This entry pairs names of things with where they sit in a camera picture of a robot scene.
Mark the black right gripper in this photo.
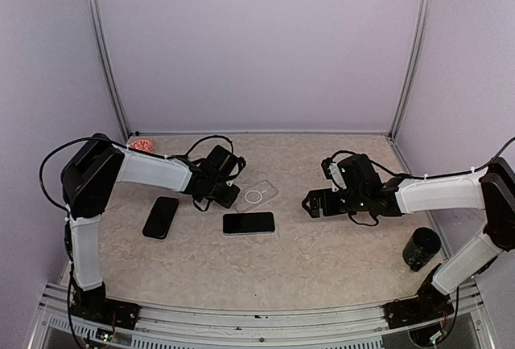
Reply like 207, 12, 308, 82
303, 187, 368, 217

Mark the clear magsafe phone case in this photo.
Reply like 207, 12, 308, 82
235, 180, 279, 212

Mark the silver-edged phone black screen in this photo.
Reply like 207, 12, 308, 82
223, 211, 275, 235

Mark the small silver-edged phone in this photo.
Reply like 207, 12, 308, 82
142, 196, 180, 240

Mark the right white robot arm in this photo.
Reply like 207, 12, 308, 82
301, 151, 514, 320

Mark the red patterned bowl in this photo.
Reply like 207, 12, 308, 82
128, 137, 154, 153

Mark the dark green cup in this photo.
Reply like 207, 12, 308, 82
402, 227, 442, 272

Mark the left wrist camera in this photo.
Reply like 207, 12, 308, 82
204, 146, 246, 182

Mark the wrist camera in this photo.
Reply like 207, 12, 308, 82
204, 146, 246, 182
321, 158, 346, 192

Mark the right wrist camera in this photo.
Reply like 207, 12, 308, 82
321, 158, 346, 192

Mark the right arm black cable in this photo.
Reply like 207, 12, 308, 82
329, 135, 515, 177

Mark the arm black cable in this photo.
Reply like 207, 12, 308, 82
329, 135, 515, 177
39, 135, 234, 213

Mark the aluminium table edge rail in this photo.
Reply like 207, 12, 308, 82
38, 280, 484, 349

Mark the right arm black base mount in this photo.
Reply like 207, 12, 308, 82
382, 264, 455, 329

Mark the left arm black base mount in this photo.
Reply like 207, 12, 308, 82
71, 283, 141, 331

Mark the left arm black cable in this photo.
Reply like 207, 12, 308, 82
39, 135, 234, 213

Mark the left aluminium frame post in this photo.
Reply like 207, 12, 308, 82
86, 0, 131, 141

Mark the aluminium frame post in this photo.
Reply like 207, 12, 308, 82
389, 0, 432, 142
86, 0, 131, 141

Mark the right aluminium frame post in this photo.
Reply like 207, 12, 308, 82
389, 0, 432, 142

